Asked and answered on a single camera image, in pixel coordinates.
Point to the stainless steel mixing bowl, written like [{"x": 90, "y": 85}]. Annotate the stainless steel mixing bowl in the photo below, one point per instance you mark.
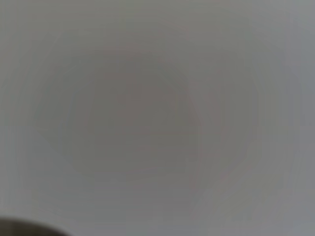
[{"x": 19, "y": 229}]

